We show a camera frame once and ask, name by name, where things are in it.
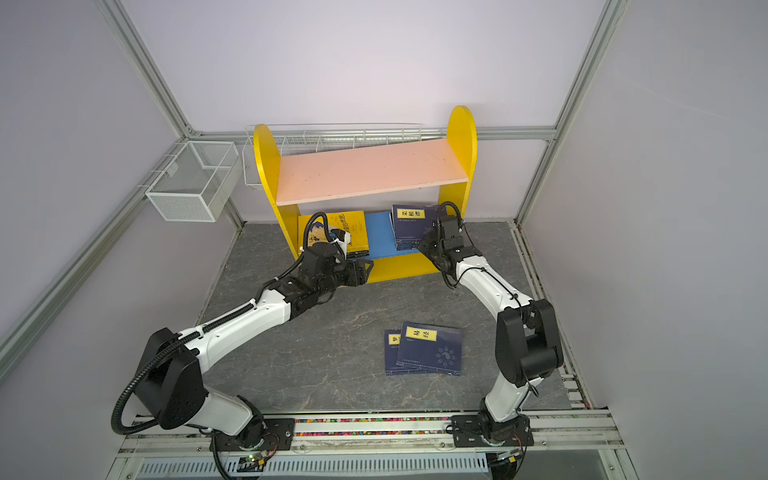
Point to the white mesh basket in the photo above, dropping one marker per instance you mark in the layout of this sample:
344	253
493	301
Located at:
197	182

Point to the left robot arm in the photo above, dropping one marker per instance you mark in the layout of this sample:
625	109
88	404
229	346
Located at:
168	390

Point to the yellow wooden bookshelf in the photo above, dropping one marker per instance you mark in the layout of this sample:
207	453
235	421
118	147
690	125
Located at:
288	182

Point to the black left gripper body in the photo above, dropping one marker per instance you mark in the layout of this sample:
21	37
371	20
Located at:
351	274

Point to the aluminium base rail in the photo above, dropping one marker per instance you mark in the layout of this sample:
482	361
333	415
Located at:
355	445

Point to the white wire rack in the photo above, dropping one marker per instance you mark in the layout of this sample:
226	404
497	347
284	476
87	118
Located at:
317	139

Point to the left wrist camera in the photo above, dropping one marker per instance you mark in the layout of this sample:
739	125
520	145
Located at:
340	236

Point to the navy book bottom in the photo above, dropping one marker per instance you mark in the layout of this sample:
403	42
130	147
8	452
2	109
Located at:
430	348

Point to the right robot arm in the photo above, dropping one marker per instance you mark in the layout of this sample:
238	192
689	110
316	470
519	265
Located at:
528	345

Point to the navy book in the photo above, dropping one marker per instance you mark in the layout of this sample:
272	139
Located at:
411	223
391	346
430	348

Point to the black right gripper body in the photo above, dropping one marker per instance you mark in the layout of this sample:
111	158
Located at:
429	247

